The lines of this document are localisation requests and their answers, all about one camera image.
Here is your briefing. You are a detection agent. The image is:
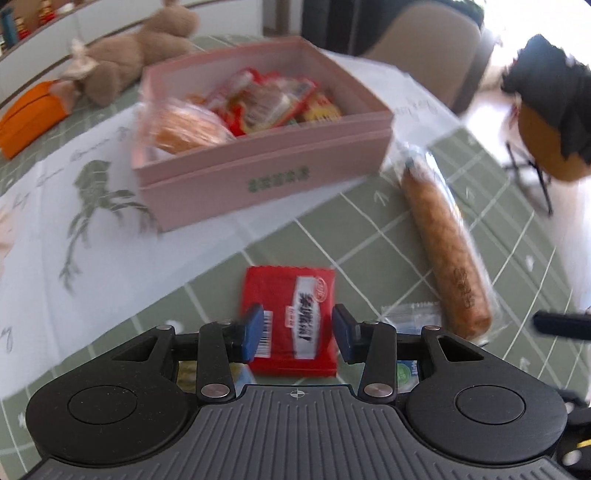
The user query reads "red chicken snack packet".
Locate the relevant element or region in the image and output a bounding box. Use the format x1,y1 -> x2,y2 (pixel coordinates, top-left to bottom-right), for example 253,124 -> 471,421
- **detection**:
202,68 -> 318,137

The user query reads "white printed table runner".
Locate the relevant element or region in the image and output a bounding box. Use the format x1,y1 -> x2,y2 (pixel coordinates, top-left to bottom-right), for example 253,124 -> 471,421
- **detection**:
0,48 -> 463,398

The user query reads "beige chair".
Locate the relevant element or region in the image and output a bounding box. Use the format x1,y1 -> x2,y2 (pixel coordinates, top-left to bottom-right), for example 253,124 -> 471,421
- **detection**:
363,1 -> 494,115

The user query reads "black orange round chair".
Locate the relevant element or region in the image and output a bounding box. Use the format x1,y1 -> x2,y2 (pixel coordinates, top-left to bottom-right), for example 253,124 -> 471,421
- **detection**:
501,34 -> 590,215

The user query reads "long sausage bread packet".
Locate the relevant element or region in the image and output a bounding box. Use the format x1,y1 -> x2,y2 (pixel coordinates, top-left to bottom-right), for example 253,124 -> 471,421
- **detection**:
384,144 -> 505,346

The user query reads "red yellow snack packet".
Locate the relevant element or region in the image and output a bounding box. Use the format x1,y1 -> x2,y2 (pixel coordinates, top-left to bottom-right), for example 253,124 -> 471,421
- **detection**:
295,91 -> 342,123

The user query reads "yellow small bread packet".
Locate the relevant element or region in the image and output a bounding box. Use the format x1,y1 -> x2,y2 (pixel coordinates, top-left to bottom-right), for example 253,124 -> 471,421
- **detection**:
137,96 -> 236,162

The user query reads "pink cardboard box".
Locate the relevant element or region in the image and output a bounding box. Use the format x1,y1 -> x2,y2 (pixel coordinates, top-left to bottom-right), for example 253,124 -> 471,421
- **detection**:
131,37 -> 394,230

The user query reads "brown plush toy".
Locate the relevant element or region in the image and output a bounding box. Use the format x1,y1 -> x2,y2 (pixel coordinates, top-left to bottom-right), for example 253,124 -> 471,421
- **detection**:
49,1 -> 198,112

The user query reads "flat red snack packet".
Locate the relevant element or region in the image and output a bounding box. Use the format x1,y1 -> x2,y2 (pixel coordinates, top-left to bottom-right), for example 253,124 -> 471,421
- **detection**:
242,266 -> 338,378

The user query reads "orange tissue pouch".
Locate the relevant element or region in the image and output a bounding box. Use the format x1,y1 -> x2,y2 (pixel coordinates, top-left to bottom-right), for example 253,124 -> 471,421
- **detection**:
1,80 -> 79,160

